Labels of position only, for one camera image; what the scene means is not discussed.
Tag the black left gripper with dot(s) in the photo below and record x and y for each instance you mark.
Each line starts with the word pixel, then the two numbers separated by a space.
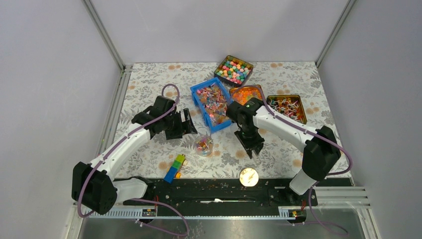
pixel 185 127

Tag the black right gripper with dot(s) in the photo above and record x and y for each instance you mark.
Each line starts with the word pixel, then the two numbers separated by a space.
pixel 257 145

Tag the clear glass jar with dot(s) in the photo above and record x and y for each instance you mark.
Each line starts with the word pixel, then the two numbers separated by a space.
pixel 203 145

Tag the gold round jar lid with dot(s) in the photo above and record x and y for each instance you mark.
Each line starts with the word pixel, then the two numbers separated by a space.
pixel 248 177

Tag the blue plastic bin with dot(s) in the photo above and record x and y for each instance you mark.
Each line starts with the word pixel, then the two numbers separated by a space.
pixel 211 98

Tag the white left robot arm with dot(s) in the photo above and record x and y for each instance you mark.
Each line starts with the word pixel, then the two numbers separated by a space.
pixel 94 185

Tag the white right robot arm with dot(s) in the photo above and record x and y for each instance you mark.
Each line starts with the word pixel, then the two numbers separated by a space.
pixel 318 145

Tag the gold tin with gummy candies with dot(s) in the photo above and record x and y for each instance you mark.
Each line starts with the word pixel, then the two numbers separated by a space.
pixel 244 94

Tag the dark tin with pastel candies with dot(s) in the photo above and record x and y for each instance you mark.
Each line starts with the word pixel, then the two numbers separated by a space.
pixel 233 71

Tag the colourful toy brick stack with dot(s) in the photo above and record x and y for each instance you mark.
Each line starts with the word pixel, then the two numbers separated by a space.
pixel 175 168

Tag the gold tin with lollipops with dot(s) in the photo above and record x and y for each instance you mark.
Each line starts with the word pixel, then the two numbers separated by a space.
pixel 288 105

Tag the floral patterned table mat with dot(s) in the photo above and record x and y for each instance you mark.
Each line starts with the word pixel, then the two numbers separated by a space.
pixel 277 159

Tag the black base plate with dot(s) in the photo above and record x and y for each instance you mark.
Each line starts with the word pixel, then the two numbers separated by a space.
pixel 267 192

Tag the grey cable duct rail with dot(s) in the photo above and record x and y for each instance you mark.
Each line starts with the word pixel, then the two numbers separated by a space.
pixel 155 213

